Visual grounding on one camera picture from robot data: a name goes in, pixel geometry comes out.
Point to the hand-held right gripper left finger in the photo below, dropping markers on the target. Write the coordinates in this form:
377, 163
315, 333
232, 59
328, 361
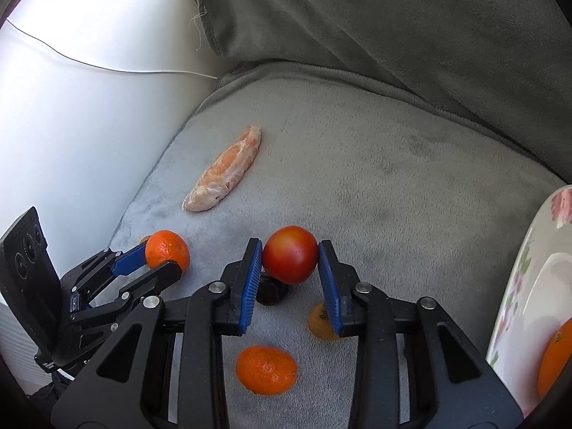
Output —
251, 283

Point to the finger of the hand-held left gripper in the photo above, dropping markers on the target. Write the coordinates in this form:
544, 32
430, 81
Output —
147, 281
129, 261

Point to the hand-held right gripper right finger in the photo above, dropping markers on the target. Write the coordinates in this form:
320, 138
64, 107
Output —
330, 290

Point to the small orange mandarin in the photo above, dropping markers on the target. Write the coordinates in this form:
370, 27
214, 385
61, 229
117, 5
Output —
170, 248
266, 370

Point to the red tomato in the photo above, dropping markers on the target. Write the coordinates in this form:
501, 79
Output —
290, 254

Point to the plastic-wrapped carrot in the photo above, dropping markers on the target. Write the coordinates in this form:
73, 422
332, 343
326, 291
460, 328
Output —
223, 170

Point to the white floral plate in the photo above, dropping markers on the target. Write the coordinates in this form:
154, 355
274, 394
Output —
523, 286

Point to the dark brown chestnut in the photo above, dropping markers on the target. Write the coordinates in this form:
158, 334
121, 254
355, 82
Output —
272, 294

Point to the large orange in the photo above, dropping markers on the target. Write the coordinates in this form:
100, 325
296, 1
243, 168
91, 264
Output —
557, 357

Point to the grey sofa back cushion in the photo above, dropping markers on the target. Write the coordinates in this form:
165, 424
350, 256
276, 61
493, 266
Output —
380, 22

